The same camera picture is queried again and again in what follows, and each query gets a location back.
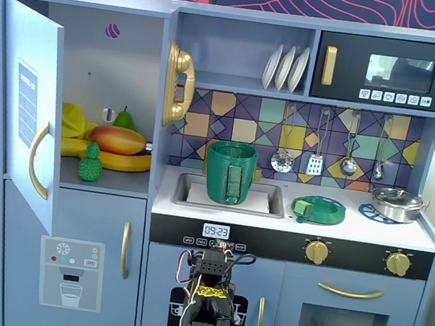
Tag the green toy pineapple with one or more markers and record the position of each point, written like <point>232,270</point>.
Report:
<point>90,167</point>

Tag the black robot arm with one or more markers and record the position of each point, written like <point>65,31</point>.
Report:
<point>213,264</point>

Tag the green printed cup recipient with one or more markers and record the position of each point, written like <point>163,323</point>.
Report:
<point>220,171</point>

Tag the blue shopping list cabinet door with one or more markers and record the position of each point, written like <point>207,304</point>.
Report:
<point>27,43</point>

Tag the steel toy skimmer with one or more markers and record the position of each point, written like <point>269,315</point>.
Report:
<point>282,162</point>

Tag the grey toy sink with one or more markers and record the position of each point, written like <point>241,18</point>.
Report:
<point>276,204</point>

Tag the large yellow toy banana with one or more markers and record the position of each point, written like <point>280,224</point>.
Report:
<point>128,163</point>

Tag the steel toy spatula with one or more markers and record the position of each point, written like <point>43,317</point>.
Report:
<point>315,165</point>

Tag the green toy pear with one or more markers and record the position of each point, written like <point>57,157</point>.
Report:
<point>124,120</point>

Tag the red yellow toy mango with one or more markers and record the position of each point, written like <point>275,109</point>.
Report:
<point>117,141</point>

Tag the gold toy telephone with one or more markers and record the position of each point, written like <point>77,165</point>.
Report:
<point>183,61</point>

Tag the white toy plate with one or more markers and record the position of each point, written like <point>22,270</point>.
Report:
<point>271,69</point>
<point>284,71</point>
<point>297,71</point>

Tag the blue dishwasher door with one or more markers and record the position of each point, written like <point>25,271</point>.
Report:
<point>162,269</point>

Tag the green round lid with cube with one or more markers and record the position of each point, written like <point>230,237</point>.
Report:
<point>327,215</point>

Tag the steel toy ladle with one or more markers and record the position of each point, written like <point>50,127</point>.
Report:
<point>348,167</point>

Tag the gold stove knob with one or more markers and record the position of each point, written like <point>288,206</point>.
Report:
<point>397,263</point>
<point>316,252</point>

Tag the yellow toy star fruit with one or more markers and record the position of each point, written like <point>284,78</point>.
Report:
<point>71,120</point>

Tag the blue fridge door with dispenser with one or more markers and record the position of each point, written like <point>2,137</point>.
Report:
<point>73,211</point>

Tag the blue wooden toy kitchen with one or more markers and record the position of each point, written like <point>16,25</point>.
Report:
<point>262,15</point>

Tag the blue round trivet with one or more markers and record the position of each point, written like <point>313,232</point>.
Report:
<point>366,211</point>

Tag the hanging toy spoon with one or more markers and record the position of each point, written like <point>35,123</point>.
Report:
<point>378,171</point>

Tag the black toy microwave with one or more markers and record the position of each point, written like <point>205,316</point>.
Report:
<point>355,48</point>

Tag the steel toy pot with lid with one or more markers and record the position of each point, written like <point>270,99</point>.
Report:
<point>394,206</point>

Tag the small wrist camera board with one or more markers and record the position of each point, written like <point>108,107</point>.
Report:
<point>225,246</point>

